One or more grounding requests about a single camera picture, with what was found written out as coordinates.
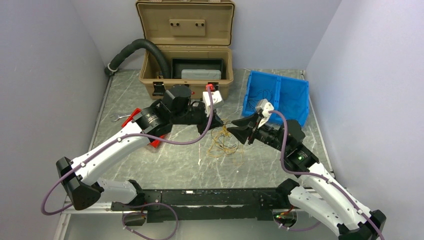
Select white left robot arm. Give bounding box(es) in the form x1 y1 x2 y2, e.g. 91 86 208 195
56 84 224 211

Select blue bin right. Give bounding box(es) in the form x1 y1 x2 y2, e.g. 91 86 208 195
278 76 309 127

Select black corrugated hose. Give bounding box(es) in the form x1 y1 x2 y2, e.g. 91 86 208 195
104 38 171 80

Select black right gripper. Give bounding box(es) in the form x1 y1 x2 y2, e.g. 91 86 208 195
226 111 289 153

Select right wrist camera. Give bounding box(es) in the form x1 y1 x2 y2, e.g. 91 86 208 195
255 98 274 128

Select blue bin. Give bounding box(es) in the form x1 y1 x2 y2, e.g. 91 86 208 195
278 76 309 127
241 70 282 117

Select red bin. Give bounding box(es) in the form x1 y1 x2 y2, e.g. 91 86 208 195
121 108 161 148

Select blue bin left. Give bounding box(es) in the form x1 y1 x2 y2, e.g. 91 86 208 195
241 70 282 117

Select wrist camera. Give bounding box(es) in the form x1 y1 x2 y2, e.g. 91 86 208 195
202 84 224 117
255 98 274 128

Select grey plastic box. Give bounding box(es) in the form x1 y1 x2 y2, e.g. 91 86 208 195
181 69 222 80

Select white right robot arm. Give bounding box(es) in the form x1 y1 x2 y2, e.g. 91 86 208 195
227 113 387 240

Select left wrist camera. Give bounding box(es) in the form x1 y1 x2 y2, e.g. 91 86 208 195
202 84 224 117

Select black tray in case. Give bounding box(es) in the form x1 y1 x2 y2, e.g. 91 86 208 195
170 58 227 79

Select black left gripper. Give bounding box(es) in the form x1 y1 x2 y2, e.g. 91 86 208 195
171 102 224 135

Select silver wrench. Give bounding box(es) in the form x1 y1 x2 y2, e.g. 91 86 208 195
109 113 131 122

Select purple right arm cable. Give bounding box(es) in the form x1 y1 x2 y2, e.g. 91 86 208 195
268 109 385 240

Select tan tool case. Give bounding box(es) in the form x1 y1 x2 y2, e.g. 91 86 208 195
135 0 236 100

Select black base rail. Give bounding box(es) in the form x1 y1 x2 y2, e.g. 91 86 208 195
111 187 294 223

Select yellow wire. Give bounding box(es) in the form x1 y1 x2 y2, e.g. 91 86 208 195
206 119 245 168

